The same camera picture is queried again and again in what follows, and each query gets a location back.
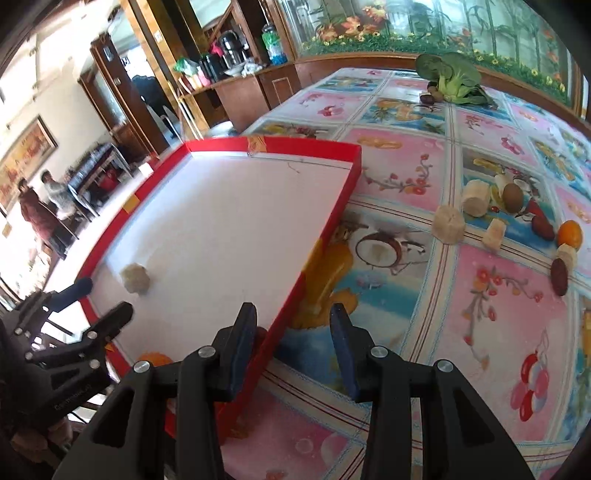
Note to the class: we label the framed wall painting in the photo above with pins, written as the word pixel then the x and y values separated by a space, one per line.
pixel 23 157

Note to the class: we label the table with dark cloth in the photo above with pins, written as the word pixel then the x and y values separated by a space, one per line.
pixel 97 168

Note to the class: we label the fruit print tablecloth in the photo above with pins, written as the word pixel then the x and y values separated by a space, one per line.
pixel 485 323

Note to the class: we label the wooden cabinet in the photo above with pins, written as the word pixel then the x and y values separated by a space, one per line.
pixel 249 94

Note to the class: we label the black thermos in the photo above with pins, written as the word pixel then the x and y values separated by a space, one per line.
pixel 210 68

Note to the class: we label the orange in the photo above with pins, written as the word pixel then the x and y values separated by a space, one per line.
pixel 154 360
pixel 570 234

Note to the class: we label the clear plastic bottle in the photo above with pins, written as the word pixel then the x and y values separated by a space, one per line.
pixel 273 44

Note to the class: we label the bamboo print glass panel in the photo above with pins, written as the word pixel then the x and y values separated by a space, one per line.
pixel 415 23

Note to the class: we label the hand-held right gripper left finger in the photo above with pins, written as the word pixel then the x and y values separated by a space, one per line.
pixel 243 353

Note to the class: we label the dried red date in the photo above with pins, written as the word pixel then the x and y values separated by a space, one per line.
pixel 559 277
pixel 542 227

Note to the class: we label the peeled banana piece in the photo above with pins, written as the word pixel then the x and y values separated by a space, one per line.
pixel 448 225
pixel 567 256
pixel 135 278
pixel 475 197
pixel 494 234

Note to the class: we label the green bok choy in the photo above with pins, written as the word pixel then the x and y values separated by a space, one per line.
pixel 455 76

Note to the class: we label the green bag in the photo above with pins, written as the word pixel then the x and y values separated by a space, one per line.
pixel 185 67

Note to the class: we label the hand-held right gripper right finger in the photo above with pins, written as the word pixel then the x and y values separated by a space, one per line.
pixel 344 357

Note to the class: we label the red-rimmed white tray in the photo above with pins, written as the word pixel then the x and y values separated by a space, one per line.
pixel 221 221

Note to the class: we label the small brown kiwi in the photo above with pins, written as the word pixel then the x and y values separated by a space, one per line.
pixel 434 87

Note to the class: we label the small dark date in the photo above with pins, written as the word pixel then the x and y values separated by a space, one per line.
pixel 426 98

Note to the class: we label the black metal kettle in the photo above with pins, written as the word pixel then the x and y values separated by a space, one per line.
pixel 229 48

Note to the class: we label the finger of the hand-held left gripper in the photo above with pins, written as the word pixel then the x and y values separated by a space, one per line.
pixel 108 325
pixel 69 291

